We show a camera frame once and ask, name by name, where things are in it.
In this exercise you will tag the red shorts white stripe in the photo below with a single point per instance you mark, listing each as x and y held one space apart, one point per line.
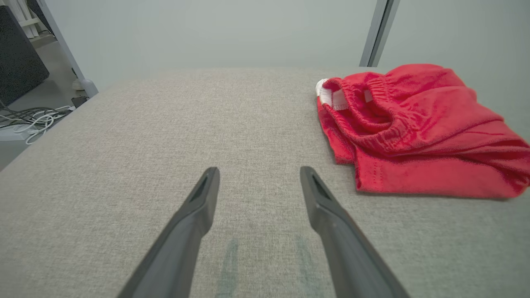
414 140

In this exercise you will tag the white power strip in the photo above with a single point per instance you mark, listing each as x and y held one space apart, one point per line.
16 133

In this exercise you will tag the grey partition post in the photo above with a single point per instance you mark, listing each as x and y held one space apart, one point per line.
372 37

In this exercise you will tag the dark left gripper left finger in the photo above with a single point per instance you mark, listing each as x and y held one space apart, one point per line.
178 256

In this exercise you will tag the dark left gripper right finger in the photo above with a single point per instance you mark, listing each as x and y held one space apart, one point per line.
352 265

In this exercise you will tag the small black floor box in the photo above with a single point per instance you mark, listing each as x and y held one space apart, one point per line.
80 102

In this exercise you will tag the black flat panel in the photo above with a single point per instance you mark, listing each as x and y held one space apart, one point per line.
20 62

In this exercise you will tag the grey post with white foot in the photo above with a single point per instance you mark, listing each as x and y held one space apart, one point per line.
62 45

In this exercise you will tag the white shelf unit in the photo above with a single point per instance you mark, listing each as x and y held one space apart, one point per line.
25 20

